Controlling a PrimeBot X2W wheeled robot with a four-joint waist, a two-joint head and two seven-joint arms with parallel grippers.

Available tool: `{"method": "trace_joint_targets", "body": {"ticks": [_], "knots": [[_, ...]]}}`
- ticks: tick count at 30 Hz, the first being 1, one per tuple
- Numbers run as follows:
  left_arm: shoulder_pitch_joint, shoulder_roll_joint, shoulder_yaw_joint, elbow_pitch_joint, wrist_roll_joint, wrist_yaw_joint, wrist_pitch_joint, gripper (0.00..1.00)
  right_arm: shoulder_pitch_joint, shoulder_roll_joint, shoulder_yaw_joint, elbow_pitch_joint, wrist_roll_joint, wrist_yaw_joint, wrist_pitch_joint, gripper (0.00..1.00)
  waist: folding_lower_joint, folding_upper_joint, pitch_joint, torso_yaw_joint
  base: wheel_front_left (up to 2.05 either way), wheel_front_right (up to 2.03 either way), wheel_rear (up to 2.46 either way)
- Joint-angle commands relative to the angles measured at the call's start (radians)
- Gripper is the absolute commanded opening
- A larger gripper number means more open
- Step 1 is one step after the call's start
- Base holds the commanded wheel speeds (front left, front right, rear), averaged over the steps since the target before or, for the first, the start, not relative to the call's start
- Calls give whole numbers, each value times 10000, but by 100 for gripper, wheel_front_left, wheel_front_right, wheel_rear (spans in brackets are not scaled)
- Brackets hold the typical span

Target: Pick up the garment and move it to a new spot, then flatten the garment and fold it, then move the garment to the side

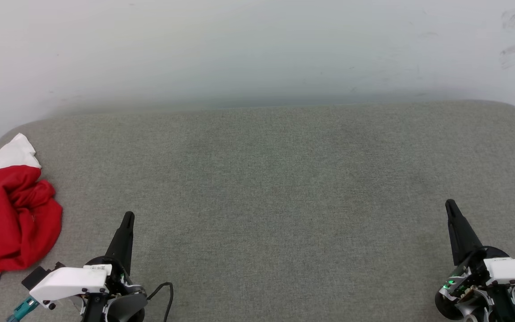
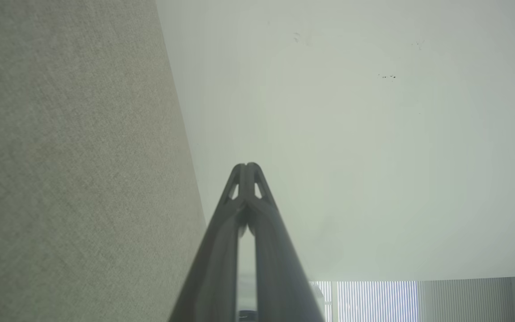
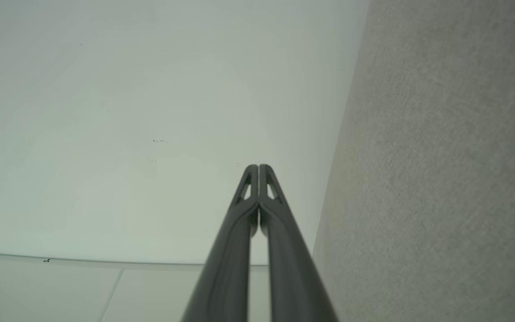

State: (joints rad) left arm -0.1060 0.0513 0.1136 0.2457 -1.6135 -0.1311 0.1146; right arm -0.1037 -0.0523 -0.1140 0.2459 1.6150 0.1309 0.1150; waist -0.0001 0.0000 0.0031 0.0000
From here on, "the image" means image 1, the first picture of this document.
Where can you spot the grey fabric sofa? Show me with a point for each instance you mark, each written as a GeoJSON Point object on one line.
{"type": "Point", "coordinates": [262, 201]}

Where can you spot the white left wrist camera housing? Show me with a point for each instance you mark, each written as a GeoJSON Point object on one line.
{"type": "Point", "coordinates": [69, 279]}

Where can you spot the red and white shirt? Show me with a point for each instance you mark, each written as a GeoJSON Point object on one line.
{"type": "Point", "coordinates": [11, 214]}

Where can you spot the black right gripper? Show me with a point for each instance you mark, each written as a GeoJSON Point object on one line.
{"type": "Point", "coordinates": [465, 286]}

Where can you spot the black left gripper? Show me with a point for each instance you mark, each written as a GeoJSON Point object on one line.
{"type": "Point", "coordinates": [116, 281]}

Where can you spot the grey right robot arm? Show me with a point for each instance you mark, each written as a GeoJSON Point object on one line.
{"type": "Point", "coordinates": [503, 306]}

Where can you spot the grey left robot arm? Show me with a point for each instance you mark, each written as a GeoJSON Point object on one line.
{"type": "Point", "coordinates": [128, 308]}

